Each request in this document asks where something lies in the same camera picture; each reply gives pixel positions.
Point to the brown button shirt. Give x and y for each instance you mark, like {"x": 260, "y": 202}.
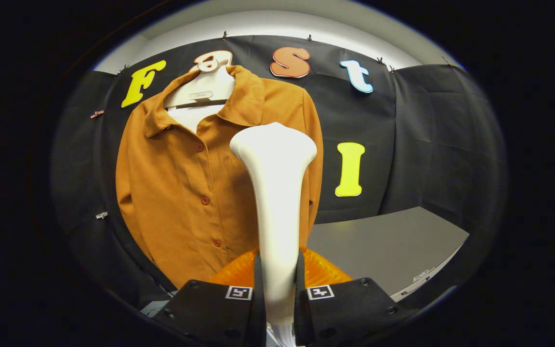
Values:
{"x": 176, "y": 193}

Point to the black backdrop cloth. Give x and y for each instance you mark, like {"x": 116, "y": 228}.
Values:
{"x": 441, "y": 144}

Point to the row of black clips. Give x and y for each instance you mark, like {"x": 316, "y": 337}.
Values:
{"x": 309, "y": 37}

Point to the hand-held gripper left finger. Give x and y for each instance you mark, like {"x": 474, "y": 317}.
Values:
{"x": 210, "y": 313}

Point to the red cloth clip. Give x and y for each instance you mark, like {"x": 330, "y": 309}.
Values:
{"x": 97, "y": 114}

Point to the grey cabinet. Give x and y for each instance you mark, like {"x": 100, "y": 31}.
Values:
{"x": 378, "y": 246}

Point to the cream clothes hanger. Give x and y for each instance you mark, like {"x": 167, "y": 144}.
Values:
{"x": 200, "y": 89}

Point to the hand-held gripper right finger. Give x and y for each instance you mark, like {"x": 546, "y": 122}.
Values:
{"x": 350, "y": 313}

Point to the white garment steamer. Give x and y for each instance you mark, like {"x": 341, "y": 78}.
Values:
{"x": 277, "y": 193}

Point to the silver cloth clip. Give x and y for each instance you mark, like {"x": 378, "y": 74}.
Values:
{"x": 101, "y": 215}

